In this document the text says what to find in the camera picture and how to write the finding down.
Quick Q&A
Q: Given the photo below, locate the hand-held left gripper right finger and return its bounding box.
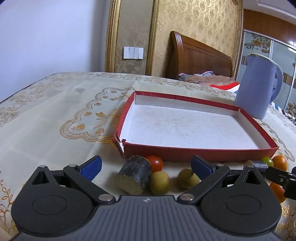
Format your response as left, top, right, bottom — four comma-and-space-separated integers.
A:
177, 155, 266, 205

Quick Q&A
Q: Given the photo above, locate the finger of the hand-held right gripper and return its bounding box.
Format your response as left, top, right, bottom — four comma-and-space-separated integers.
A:
265, 166, 296, 200

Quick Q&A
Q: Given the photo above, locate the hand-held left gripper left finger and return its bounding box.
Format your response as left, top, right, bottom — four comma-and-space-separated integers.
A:
31, 155, 116, 205

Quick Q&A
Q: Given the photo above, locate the orange tangerine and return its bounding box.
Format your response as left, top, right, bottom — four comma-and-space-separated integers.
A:
272, 155, 288, 171
268, 182, 287, 204

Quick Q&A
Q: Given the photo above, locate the yellow-green jujube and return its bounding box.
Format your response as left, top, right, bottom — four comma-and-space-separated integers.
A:
177, 168, 200, 189
149, 171, 170, 195

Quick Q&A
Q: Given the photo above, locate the green tomato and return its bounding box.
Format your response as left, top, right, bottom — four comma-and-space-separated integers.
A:
261, 156, 274, 168

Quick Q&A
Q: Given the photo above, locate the dark sugarcane piece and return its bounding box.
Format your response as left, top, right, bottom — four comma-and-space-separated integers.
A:
114, 156, 152, 195
245, 159, 269, 173

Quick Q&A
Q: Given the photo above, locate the red cherry tomato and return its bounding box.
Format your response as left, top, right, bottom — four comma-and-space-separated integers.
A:
146, 156, 164, 173

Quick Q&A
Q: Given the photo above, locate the red cardboard box tray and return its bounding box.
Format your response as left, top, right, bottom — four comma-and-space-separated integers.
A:
112, 91, 278, 163

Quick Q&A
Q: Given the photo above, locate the red white blue striped cloth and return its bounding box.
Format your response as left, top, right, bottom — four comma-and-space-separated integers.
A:
209, 81, 241, 94

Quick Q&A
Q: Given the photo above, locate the brown bedding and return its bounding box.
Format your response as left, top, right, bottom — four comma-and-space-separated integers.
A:
177, 71, 236, 85

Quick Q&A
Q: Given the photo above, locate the blue electric kettle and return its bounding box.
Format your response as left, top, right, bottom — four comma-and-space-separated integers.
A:
234, 53, 284, 120

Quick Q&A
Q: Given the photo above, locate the wooden bed headboard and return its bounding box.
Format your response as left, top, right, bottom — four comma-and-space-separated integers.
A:
165, 31, 233, 79

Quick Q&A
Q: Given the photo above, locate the wardrobe with patterned sliding doors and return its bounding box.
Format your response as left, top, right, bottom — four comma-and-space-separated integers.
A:
233, 8, 296, 121

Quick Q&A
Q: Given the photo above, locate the white wall switch panel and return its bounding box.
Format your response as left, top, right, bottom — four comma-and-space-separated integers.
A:
123, 46, 144, 60

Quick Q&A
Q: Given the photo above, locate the gold wall frame moulding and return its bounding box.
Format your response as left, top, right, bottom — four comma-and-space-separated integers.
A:
105, 0, 160, 76

